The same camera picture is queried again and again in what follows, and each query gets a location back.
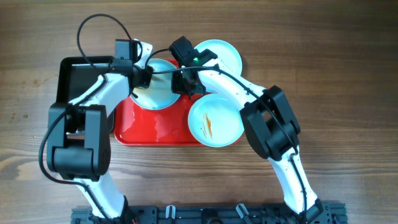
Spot red plastic tray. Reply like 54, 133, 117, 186
114, 59, 205, 146

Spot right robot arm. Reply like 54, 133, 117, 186
169, 36, 323, 223

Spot black rectangular basin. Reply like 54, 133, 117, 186
55, 56, 113, 103

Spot light blue plate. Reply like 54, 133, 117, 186
130, 73, 180, 110
188, 93, 244, 147
194, 39, 243, 76

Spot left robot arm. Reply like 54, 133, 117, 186
39, 39, 153, 223

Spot light blue plate top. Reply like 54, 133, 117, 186
194, 39, 243, 76

